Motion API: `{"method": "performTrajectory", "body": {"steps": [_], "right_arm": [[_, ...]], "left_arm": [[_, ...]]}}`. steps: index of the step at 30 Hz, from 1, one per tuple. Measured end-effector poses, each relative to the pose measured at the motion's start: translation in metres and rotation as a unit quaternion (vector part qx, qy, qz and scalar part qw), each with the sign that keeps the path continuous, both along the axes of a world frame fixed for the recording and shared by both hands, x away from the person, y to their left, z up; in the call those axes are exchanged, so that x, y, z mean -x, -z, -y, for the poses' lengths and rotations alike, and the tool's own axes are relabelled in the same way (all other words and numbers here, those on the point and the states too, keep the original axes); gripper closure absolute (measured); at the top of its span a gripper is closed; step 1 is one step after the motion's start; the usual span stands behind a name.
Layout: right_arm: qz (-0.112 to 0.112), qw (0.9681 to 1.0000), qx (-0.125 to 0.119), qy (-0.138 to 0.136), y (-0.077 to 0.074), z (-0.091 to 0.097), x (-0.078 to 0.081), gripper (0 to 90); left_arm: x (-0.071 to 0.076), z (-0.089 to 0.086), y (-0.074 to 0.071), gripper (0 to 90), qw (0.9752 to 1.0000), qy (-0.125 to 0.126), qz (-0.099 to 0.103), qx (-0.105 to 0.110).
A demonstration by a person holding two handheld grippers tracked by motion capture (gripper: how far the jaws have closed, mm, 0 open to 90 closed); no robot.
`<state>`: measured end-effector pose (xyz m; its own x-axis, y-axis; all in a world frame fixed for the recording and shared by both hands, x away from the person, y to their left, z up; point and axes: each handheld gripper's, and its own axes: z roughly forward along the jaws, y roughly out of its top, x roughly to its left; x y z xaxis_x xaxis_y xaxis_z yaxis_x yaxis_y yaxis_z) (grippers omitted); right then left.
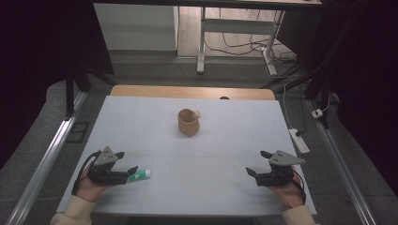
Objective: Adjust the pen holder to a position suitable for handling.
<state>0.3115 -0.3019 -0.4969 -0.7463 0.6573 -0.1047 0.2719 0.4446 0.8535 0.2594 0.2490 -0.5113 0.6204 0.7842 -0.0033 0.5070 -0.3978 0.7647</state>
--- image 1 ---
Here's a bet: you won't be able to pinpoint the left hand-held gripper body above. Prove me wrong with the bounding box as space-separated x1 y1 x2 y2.
86 146 130 186

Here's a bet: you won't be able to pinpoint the white table mat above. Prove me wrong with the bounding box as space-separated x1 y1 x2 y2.
56 95 318 218

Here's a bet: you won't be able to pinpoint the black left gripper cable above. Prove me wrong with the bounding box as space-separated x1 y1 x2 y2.
70 151 102 196

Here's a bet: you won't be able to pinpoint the person's right hand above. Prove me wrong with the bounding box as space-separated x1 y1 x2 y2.
268 166 306 210

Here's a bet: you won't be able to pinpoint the white power strip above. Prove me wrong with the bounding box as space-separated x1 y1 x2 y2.
287 127 311 155

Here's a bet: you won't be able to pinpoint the black stand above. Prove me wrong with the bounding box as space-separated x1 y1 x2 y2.
63 60 118 121

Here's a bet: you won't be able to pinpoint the person's left hand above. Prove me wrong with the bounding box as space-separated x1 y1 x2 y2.
74 168 111 203

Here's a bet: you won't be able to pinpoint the aluminium rail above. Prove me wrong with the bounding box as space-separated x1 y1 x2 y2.
307 98 377 225
5 90 89 225

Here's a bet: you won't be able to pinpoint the green and white toothpaste tube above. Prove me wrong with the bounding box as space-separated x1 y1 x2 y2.
127 169 152 183

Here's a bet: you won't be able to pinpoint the white desk frame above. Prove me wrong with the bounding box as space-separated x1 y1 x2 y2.
195 0 323 77

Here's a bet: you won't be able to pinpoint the tan cup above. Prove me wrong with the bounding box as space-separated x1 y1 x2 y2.
176 108 202 137

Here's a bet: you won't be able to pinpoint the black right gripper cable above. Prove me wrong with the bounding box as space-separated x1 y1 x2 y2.
292 170 308 204

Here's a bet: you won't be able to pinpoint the black floor cables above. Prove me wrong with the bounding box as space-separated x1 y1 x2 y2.
204 7 299 65

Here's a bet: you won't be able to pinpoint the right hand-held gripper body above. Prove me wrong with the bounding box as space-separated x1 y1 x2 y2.
254 149 306 188

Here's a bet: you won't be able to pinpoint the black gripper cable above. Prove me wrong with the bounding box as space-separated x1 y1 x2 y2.
70 151 102 196
292 170 308 204

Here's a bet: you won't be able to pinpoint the black curtain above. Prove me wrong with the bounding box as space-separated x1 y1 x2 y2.
0 0 115 170
276 0 398 198

